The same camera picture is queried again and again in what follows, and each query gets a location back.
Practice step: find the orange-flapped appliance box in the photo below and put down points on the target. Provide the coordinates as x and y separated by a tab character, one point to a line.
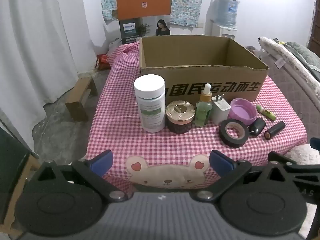
142	5

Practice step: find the small black case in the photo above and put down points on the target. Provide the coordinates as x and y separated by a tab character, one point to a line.
257	126

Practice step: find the white pill bottle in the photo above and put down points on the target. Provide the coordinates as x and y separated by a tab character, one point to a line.
150	105

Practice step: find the black lipstick tube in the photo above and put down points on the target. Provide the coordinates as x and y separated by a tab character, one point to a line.
275	130

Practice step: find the bed with bedding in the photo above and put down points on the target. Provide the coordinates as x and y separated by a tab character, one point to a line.
287	80

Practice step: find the grey blanket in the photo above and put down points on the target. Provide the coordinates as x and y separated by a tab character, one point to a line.
305	52

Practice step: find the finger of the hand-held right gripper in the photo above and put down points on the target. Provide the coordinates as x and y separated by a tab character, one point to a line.
287	160
315	143

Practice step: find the patterned wall cloth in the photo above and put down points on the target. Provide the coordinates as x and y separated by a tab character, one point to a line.
190	0

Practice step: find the green dropper bottle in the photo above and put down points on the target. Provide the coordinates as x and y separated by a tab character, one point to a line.
203	112

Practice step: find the brown wooden frame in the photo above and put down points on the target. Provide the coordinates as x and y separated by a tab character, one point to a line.
31	165

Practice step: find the white curtain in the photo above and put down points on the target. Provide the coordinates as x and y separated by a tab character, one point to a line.
37	42

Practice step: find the blue water jug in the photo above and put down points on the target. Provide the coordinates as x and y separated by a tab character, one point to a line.
227	10

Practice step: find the gold-lidded cream jar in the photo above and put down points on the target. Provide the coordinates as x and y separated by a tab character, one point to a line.
180	122

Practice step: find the brown wooden door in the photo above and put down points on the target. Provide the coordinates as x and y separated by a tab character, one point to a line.
315	35

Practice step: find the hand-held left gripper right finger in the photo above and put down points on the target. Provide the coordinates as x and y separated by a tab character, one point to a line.
220	161

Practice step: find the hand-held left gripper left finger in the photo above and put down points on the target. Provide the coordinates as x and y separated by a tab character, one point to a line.
102	161

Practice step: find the large cardboard box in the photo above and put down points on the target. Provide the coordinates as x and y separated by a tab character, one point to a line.
225	87

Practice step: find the white charger plug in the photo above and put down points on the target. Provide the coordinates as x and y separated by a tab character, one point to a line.
220	112

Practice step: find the green lip balm tube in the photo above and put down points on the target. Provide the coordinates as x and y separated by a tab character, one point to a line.
268	115

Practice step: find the pink checked tablecloth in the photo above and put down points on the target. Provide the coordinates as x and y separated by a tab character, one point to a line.
120	120

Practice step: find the purple round lid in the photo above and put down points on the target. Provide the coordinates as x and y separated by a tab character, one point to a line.
241	112

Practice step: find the black tape roll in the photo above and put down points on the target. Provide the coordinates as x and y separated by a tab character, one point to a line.
232	143

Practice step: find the red snack bag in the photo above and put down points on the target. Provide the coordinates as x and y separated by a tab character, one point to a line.
102	62

